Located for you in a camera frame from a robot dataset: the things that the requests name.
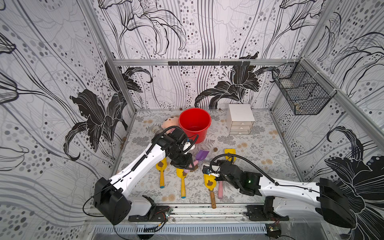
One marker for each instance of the yellow trowel wooden handle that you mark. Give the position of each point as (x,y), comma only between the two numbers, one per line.
(210,183)

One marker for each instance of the yellow trowel blue tip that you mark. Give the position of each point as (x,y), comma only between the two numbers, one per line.
(182,175)

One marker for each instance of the white mini drawer cabinet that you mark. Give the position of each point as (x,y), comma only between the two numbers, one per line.
(240,119)

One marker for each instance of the purple trowel pink handle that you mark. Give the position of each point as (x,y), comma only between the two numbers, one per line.
(221,190)
(200,156)

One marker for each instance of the plush doll toy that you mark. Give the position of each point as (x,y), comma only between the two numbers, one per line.
(171,121)

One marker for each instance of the red plastic bucket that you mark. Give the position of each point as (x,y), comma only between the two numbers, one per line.
(195,122)

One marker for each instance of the black wire wall basket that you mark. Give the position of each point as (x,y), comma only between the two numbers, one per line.
(301,88)

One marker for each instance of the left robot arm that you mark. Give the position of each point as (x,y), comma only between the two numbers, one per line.
(112,196)

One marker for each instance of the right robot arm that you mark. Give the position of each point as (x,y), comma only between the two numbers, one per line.
(322,199)

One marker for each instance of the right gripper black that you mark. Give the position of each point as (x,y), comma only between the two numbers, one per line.
(218,169)

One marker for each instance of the yellow trowel far left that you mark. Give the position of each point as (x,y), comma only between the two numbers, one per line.
(161,166)

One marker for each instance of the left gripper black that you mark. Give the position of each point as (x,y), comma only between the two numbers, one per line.
(184,163)

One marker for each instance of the yellow trowel right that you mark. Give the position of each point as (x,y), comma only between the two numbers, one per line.
(229,155)

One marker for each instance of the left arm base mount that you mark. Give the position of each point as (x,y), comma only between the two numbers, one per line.
(156,214)

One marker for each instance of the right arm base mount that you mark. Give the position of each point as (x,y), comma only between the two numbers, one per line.
(257,213)

